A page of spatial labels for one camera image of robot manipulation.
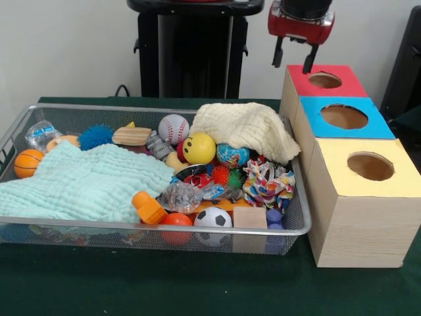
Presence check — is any blue globe ball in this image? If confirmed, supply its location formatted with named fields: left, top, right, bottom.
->
left=216, top=143, right=251, bottom=169

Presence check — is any dark green table cloth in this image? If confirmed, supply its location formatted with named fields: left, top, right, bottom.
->
left=387, top=105, right=421, bottom=142
left=0, top=96, right=421, bottom=316

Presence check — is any mint muslin cloth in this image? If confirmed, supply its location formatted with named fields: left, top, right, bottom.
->
left=0, top=140, right=175, bottom=224

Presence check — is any small soccer ball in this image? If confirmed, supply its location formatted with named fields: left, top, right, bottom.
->
left=193, top=206, right=234, bottom=248

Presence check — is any white baseball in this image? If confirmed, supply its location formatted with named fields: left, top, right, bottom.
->
left=158, top=114, right=191, bottom=145

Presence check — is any wooden box with three holes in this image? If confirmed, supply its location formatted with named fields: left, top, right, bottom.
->
left=279, top=64, right=421, bottom=268

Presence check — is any shallow mesh bin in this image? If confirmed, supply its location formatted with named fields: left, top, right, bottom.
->
left=0, top=103, right=312, bottom=256

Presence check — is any blue spiky ball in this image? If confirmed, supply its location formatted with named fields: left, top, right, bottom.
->
left=78, top=124, right=114, bottom=151

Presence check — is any black upright stand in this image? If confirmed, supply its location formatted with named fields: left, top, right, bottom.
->
left=380, top=5, right=421, bottom=122

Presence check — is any small orange basketball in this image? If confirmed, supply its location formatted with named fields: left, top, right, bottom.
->
left=13, top=149, right=45, bottom=180

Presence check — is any orange plastic toy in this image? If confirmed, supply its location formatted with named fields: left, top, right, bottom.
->
left=132, top=191, right=168, bottom=225

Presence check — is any cream muslin cloth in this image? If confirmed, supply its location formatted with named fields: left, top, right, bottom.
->
left=188, top=102, right=302, bottom=165

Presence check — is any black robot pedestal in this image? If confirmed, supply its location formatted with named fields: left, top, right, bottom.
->
left=126, top=0, right=266, bottom=99

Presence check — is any yellow ball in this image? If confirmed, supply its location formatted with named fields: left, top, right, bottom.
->
left=182, top=132, right=217, bottom=165

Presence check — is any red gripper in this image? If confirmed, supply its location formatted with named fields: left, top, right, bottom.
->
left=266, top=1, right=335, bottom=75

